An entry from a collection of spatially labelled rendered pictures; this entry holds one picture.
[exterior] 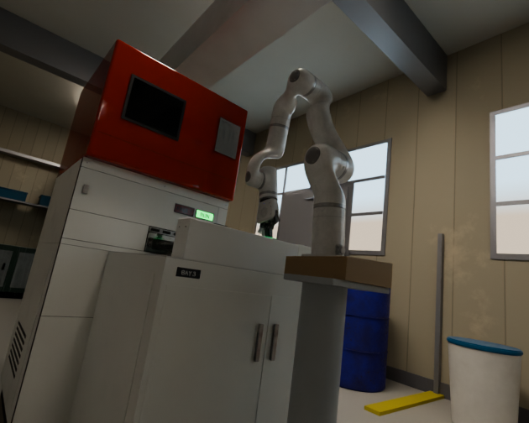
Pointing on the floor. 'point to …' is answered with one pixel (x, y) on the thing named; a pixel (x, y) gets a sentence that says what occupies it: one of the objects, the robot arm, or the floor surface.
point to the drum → (365, 341)
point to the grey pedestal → (320, 347)
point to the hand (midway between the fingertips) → (269, 234)
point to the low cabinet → (5, 269)
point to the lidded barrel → (484, 381)
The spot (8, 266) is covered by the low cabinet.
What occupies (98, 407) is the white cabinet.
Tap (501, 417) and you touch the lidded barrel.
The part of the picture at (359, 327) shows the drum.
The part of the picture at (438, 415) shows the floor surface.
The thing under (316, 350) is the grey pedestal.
